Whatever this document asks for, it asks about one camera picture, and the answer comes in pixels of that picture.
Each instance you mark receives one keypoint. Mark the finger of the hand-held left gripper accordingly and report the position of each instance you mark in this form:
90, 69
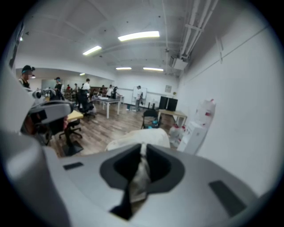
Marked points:
57, 110

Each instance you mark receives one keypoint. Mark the white ceiling air unit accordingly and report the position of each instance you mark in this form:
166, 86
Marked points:
179, 64

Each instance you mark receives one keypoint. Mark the dark table white legs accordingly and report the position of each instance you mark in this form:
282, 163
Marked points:
106, 99

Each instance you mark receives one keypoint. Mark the ceiling light panel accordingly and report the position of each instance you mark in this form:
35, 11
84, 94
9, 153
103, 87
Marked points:
123, 68
92, 50
138, 36
153, 69

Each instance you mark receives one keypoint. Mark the bagged water jug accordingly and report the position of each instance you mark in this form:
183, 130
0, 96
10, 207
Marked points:
206, 113

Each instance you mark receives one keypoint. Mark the black monitor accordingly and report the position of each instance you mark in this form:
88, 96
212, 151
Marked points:
172, 104
163, 103

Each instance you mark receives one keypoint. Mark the cream clothes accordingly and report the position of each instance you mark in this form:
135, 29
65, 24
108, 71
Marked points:
144, 137

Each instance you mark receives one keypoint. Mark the yellow wooden table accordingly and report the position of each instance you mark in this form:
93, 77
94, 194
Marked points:
75, 115

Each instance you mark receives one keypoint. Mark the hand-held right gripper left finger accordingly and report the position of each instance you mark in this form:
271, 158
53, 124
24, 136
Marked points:
88, 181

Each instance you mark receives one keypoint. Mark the white ceiling pipes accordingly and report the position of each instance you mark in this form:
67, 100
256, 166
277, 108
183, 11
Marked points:
195, 26

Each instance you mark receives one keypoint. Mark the light wooden desk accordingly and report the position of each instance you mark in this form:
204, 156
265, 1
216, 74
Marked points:
173, 113

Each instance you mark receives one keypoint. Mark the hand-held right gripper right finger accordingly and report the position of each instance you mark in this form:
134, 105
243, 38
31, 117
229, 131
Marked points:
190, 184

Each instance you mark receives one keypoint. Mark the black folding chair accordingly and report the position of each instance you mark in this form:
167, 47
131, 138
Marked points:
149, 114

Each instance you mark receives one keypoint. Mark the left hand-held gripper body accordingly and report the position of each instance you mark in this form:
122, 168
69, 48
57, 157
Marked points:
38, 104

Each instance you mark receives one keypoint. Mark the white water dispenser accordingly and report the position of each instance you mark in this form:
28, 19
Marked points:
195, 137

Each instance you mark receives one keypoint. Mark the person's left hand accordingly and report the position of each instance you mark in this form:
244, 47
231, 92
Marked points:
65, 122

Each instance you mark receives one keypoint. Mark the framed wall picture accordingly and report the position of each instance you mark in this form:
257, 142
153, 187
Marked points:
168, 88

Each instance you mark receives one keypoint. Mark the black swivel chair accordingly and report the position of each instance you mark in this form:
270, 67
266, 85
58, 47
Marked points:
73, 129

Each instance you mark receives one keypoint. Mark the clear water jug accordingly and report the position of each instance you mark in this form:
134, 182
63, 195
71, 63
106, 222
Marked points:
174, 133
183, 131

